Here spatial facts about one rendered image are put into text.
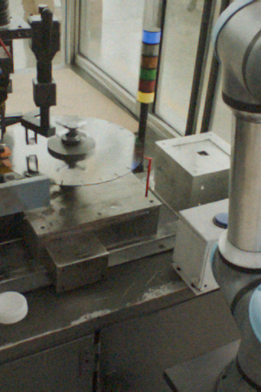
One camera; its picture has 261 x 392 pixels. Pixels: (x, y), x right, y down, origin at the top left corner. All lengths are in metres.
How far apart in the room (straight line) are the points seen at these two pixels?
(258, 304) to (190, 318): 0.47
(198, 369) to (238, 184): 0.38
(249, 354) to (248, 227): 0.20
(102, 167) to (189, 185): 0.24
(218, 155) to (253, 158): 0.58
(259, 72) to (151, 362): 0.86
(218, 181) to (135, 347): 0.44
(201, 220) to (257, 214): 0.29
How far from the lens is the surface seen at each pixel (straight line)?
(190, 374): 1.02
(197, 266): 1.12
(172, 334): 1.30
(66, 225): 1.14
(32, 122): 1.16
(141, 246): 1.25
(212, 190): 1.32
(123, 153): 1.21
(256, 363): 0.88
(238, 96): 0.73
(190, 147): 1.38
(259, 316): 0.83
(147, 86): 1.40
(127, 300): 1.12
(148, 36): 1.36
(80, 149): 1.19
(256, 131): 0.76
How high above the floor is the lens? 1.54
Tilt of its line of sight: 34 degrees down
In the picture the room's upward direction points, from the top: 6 degrees clockwise
